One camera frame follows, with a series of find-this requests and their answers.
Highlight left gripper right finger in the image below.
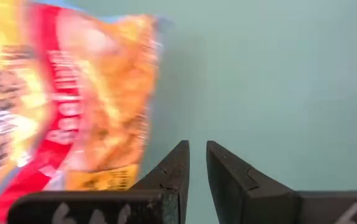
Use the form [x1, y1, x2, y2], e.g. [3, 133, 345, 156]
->
[206, 140, 357, 224]

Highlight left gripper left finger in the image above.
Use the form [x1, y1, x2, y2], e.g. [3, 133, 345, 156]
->
[7, 139, 191, 224]

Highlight red-striped Maruchan noodle packet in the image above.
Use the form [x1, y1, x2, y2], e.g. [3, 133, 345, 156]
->
[0, 0, 168, 218]

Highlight green table mat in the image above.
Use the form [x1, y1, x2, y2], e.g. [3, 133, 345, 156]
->
[0, 0, 357, 224]

